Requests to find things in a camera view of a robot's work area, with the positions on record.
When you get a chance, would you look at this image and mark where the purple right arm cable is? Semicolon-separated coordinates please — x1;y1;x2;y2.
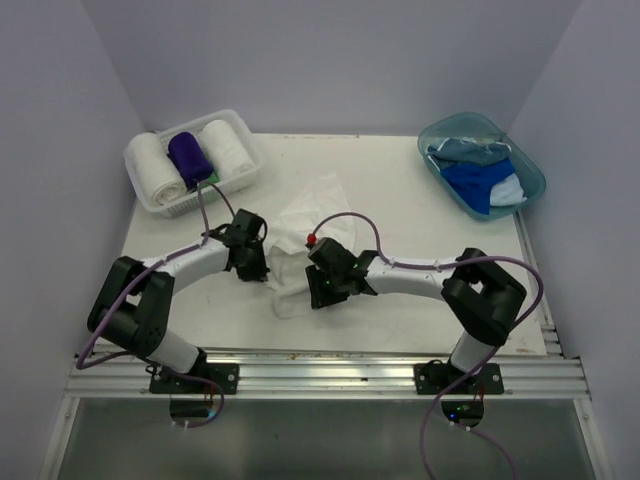
312;212;545;480

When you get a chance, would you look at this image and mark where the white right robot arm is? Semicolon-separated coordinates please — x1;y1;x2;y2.
305;238;526;393

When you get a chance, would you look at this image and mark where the white plastic basket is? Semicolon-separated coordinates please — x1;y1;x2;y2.
124;109;265;218

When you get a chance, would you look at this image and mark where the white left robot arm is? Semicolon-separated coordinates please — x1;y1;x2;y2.
76;209;268;393

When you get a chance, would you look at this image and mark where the denim blue cloth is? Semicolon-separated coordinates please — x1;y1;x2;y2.
427;138;511;170

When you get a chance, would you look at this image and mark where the light blue towel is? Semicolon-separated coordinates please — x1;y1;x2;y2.
490;182;527;207

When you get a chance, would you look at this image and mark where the large white rolled towel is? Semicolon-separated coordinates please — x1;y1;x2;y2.
125;133;188;208

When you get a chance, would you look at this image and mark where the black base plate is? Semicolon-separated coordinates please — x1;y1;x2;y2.
413;360;505;395
145;362;240;395

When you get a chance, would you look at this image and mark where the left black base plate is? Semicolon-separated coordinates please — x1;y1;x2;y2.
145;362;240;395

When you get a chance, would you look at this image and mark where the aluminium rail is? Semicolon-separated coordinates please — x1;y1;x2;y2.
64;352;590;400

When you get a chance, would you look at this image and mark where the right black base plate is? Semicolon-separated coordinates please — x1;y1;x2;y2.
413;360;505;395

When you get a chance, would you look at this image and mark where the purple towel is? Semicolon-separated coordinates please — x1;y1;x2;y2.
168;132;214;189

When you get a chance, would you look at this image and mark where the teal plastic bin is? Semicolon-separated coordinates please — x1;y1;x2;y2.
417;112;546;221

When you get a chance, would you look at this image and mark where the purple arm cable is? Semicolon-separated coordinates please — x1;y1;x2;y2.
312;212;545;480
75;180;241;401

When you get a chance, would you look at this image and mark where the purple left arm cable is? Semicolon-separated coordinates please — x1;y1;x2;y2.
75;180;241;401

